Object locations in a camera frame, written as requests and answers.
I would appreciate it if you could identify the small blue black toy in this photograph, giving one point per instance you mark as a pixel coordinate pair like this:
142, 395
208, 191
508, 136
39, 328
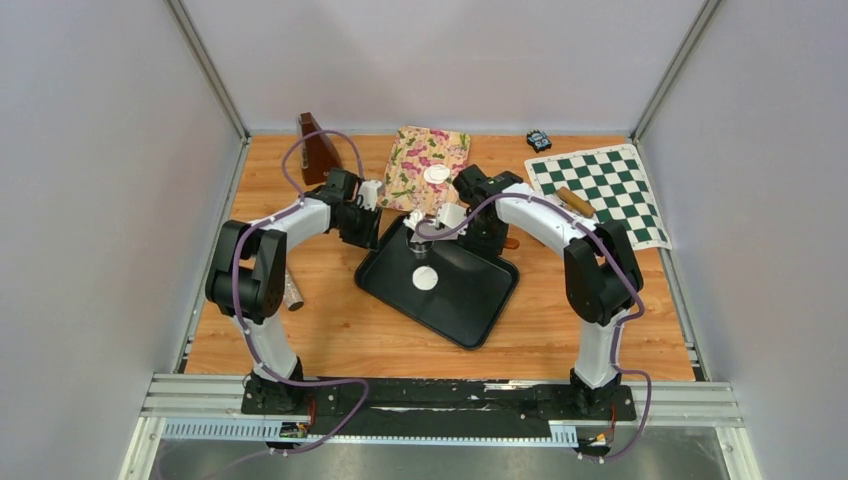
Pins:
538, 140

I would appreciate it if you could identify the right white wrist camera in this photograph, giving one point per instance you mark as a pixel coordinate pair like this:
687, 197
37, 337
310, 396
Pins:
451, 216

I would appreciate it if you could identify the green white chess mat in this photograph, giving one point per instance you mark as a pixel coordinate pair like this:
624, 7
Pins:
613, 181

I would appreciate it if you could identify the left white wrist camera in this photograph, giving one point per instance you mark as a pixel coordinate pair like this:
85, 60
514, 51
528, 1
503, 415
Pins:
368, 194

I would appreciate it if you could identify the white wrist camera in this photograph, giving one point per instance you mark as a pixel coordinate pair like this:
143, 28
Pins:
451, 216
368, 194

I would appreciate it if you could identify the aluminium frame rail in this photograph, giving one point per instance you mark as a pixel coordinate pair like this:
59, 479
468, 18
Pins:
648, 421

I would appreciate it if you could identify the brown wooden metronome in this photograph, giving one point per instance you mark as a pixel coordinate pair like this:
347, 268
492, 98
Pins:
318, 153

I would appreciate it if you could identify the wooden pastry roller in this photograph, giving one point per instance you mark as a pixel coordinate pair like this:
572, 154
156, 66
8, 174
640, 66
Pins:
575, 203

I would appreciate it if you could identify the silver glitter tube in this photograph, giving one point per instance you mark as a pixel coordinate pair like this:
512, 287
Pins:
292, 297

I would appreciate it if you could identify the floral rectangular tray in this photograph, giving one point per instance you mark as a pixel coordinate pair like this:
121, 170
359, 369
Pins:
422, 165

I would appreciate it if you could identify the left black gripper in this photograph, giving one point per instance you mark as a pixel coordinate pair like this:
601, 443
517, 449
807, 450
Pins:
368, 238

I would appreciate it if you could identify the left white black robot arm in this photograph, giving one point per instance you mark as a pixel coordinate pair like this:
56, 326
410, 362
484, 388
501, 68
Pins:
246, 280

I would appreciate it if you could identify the black baking tray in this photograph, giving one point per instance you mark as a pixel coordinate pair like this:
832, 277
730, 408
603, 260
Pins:
464, 306

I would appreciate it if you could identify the round cut dough wrapper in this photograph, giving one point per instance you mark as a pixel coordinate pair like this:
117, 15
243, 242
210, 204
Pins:
424, 278

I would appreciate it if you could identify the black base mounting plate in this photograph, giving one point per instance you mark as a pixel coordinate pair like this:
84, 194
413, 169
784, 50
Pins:
437, 408

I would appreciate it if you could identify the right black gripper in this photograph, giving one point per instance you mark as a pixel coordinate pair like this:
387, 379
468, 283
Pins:
494, 246

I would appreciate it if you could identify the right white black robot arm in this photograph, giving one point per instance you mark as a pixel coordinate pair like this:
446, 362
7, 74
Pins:
602, 276

